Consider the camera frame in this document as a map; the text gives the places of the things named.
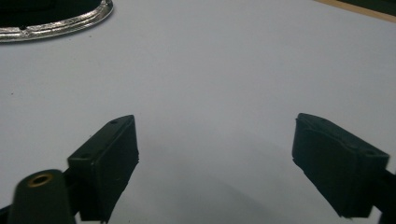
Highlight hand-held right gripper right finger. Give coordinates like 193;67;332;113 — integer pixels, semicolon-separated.
291;112;390;218

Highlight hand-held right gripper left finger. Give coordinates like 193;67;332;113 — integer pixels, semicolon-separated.
66;114;140;224

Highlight oval silver picture frame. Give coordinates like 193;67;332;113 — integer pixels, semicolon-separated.
0;0;115;44

